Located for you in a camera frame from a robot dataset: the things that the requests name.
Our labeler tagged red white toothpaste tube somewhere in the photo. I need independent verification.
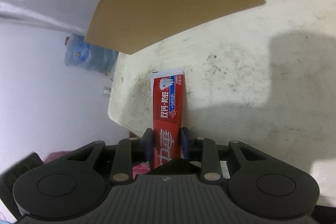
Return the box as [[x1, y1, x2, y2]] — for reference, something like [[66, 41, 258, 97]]
[[151, 68, 185, 168]]

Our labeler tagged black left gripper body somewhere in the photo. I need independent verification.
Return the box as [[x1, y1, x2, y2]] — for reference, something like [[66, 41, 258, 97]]
[[147, 158, 201, 176]]

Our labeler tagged blue water jug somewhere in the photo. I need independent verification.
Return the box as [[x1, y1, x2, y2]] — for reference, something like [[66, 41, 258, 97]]
[[64, 35, 118, 76]]

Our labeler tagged black speaker box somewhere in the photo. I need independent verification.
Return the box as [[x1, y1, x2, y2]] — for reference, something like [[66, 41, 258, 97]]
[[0, 151, 44, 221]]

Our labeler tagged white wall plug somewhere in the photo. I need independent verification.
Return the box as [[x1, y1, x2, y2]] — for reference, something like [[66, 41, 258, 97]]
[[103, 86, 112, 96]]

